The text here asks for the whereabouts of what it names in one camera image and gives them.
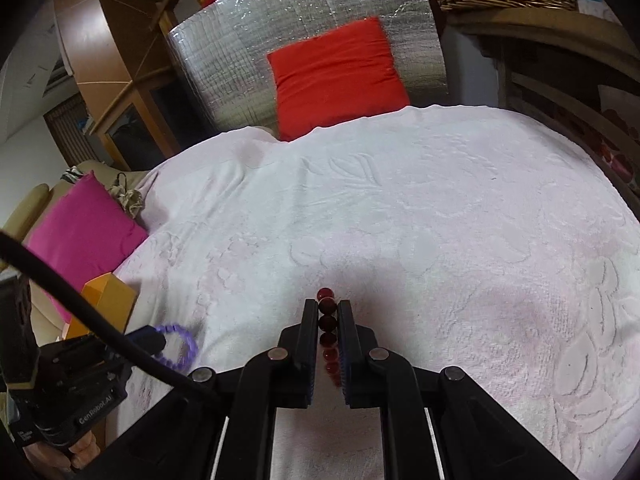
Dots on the beige fabric bow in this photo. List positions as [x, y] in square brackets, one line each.
[127, 195]

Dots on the beige sofa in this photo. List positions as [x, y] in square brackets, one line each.
[45, 195]

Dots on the wooden shelf unit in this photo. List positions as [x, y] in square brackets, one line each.
[550, 60]

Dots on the white embossed blanket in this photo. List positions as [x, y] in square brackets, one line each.
[425, 210]

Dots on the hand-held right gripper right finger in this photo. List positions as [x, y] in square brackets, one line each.
[349, 350]

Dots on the pink cushion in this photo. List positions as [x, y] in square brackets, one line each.
[85, 230]

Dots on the silver insulated panel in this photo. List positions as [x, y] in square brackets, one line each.
[225, 60]

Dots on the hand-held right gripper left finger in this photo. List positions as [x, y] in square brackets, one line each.
[311, 345]

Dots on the orange box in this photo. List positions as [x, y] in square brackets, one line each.
[112, 300]

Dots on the wooden cabinet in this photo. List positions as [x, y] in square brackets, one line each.
[100, 35]

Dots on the brown slatted blind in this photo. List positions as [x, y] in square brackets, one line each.
[70, 130]

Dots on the person's left hand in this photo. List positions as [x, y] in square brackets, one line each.
[82, 455]

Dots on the red cushion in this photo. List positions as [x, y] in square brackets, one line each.
[335, 75]

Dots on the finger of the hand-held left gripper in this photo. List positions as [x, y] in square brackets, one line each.
[147, 339]

